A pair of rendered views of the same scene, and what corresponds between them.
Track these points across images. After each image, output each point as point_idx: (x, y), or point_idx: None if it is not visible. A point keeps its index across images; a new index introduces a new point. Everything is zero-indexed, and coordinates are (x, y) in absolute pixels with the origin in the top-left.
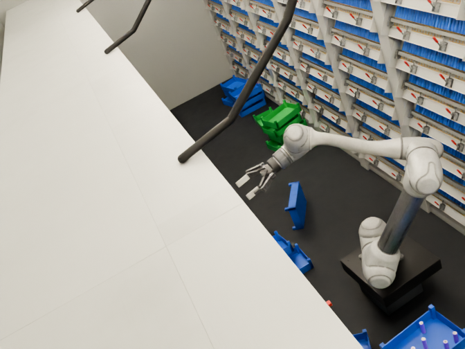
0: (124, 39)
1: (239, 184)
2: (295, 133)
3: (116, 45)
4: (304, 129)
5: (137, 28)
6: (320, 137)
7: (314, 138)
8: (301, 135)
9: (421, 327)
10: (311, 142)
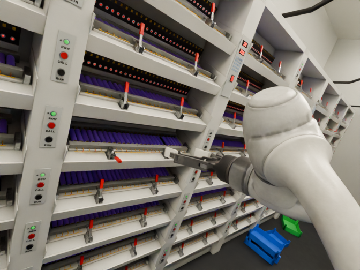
0: (295, 13)
1: (195, 152)
2: (269, 95)
3: (286, 14)
4: (293, 105)
5: (315, 8)
6: (310, 169)
7: (296, 155)
8: (270, 104)
9: None
10: (276, 155)
